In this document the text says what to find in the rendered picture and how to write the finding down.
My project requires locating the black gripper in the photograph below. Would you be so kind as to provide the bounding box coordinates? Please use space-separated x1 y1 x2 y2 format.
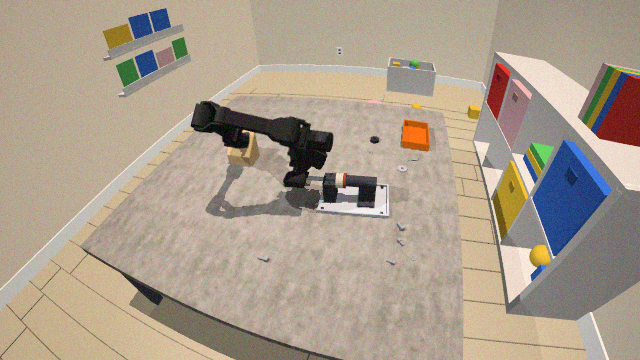
283 147 311 188

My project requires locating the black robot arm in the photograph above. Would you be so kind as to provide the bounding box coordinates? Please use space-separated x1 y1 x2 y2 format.
190 101 333 170

